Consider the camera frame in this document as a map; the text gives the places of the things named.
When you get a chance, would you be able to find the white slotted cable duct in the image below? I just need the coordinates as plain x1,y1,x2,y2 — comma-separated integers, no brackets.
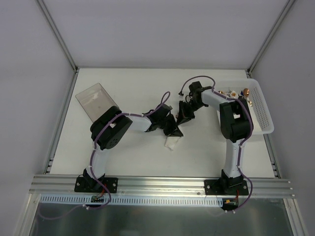
39,194,223,207

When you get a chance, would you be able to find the transparent brown plastic tray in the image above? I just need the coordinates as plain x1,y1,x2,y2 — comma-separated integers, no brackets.
75,83,118,122

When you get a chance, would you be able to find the aluminium frame post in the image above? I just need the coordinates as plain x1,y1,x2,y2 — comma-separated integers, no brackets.
247,0,297,78
35,0,78,72

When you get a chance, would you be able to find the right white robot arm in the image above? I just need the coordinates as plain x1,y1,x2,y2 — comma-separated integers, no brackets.
177,81,253,195

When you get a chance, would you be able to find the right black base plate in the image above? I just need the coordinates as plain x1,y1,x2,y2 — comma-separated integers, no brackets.
204,178,249,196

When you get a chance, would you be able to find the left aluminium frame post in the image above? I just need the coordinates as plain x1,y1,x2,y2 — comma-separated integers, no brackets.
35,0,78,72

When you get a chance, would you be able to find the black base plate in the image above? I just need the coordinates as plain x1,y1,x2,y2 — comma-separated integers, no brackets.
204,178,249,196
74,175,119,193

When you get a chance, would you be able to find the aluminium front rail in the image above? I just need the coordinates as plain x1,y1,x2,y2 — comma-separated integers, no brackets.
29,174,296,199

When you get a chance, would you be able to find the right aluminium frame post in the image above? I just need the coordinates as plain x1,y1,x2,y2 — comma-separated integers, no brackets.
247,0,297,78

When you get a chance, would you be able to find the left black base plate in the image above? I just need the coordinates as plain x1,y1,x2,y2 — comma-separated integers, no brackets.
74,175,119,193

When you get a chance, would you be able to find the white paper napkin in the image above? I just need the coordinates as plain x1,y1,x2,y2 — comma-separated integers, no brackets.
164,137,181,150

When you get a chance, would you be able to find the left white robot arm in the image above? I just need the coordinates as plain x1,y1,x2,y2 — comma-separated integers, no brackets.
85,104,184,192

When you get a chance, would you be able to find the white plastic basket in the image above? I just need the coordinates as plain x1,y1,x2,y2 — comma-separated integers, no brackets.
215,79,274,135

